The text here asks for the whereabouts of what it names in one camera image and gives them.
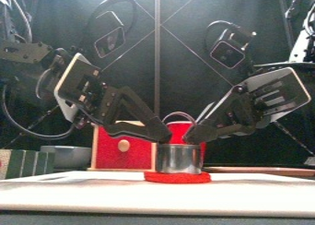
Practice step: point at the red wooden drawer box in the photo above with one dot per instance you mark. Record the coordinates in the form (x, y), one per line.
(112, 156)

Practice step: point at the white cutting board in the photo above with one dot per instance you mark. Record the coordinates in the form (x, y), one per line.
(155, 195)

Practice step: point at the round steel dough cutter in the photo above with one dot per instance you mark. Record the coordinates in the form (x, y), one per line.
(179, 159)

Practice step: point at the brown wooden board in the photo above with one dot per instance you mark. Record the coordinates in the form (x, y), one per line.
(262, 171)

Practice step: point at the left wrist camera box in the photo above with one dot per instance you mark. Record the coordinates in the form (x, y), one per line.
(108, 41)

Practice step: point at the green striped box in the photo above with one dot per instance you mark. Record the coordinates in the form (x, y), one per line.
(27, 163)

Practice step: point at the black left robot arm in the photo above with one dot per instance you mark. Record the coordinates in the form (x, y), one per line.
(23, 52)

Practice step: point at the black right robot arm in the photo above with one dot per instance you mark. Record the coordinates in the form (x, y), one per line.
(302, 47)

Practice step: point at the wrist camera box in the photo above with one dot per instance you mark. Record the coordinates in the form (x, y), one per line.
(108, 41)
(227, 53)

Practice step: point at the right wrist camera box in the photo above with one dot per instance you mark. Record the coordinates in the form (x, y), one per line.
(227, 53)

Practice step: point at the vertical metal frame rod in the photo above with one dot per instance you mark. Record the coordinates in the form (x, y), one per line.
(156, 50)

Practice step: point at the round wooden drawer knob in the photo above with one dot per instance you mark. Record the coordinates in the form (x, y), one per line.
(123, 145)

